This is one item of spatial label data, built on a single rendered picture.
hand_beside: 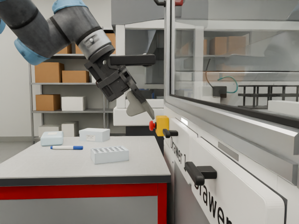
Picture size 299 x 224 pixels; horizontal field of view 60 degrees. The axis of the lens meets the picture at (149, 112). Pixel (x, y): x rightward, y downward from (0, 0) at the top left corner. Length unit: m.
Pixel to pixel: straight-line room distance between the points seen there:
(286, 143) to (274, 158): 0.03
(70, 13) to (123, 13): 0.87
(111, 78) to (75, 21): 0.15
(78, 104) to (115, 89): 3.89
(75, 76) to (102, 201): 3.84
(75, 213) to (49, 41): 0.52
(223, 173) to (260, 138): 0.09
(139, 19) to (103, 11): 3.59
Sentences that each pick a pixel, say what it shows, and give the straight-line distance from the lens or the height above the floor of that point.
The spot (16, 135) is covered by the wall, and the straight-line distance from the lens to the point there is 5.46.
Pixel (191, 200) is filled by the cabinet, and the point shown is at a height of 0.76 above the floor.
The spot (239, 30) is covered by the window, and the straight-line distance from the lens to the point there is 0.41.
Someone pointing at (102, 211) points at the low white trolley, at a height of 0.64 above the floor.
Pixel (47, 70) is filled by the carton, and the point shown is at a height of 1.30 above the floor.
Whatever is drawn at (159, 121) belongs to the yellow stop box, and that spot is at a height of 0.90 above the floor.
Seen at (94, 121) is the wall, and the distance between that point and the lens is 4.98.
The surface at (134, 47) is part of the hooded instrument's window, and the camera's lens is 1.51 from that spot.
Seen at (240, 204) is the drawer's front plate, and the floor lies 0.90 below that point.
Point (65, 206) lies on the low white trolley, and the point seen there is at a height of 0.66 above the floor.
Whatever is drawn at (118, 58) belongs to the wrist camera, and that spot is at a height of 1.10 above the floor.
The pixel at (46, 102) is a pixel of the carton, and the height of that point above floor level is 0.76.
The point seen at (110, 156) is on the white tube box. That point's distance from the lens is 0.94.
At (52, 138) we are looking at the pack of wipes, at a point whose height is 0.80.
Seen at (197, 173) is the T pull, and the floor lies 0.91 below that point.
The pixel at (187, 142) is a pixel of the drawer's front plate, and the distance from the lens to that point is 0.57.
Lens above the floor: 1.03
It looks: 6 degrees down
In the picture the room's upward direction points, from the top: straight up
